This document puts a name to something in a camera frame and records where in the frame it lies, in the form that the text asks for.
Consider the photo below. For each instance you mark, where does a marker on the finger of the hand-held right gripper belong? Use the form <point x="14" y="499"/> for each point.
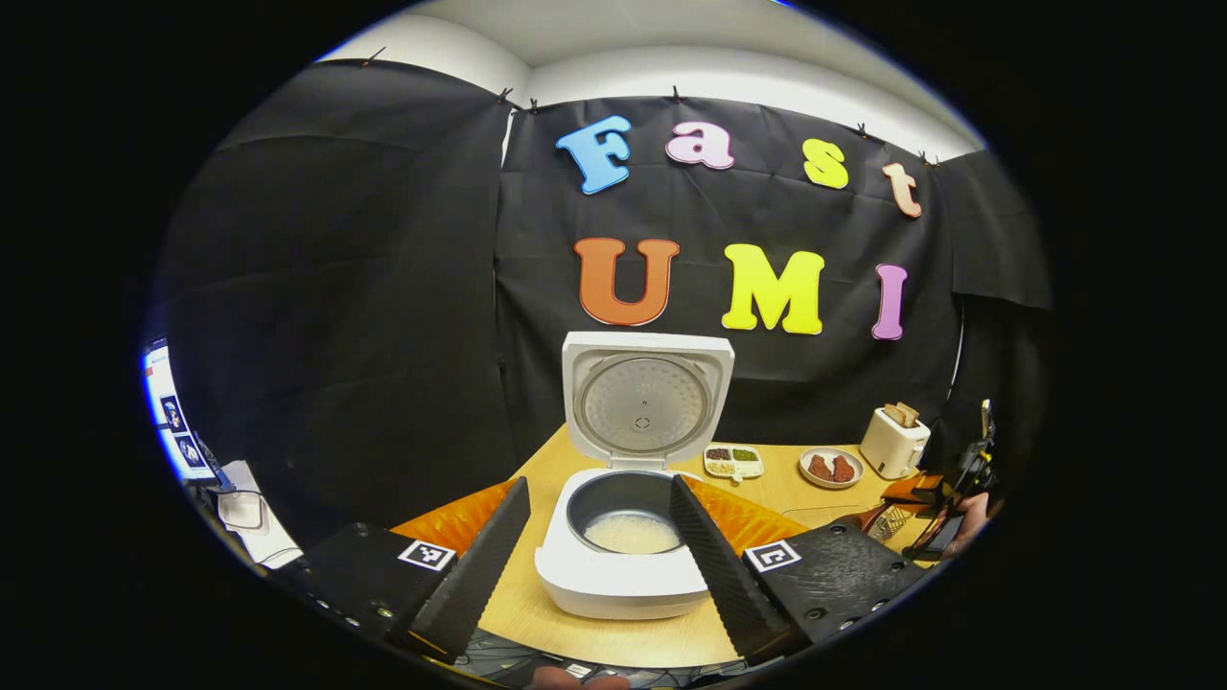
<point x="915" y="489"/>

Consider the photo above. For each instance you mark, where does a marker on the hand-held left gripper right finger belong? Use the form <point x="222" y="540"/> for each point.
<point x="714" y="575"/>

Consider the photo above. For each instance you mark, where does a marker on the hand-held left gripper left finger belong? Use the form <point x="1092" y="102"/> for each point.
<point x="479" y="575"/>

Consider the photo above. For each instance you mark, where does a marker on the white rice cooker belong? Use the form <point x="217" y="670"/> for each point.
<point x="623" y="589"/>

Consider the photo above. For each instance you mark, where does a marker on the white rice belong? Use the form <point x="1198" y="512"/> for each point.
<point x="628" y="534"/>

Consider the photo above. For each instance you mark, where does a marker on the white toaster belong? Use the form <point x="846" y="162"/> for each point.
<point x="891" y="450"/>

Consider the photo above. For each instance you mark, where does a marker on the brown meat piece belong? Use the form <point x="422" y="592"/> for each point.
<point x="844" y="470"/>
<point x="820" y="468"/>

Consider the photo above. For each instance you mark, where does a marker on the toasted bread slice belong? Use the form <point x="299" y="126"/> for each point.
<point x="893" y="417"/>
<point x="910" y="412"/>

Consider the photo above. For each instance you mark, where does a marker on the white round plate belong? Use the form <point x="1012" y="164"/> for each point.
<point x="832" y="485"/>

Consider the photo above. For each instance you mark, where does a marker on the white divided condiment dish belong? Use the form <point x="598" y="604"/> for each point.
<point x="733" y="462"/>

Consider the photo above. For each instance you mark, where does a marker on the white sheet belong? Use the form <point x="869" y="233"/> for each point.
<point x="264" y="532"/>

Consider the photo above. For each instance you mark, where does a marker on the black backdrop cloth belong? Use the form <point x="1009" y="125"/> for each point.
<point x="383" y="287"/>

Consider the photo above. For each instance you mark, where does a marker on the computer monitor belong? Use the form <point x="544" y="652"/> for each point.
<point x="177" y="412"/>

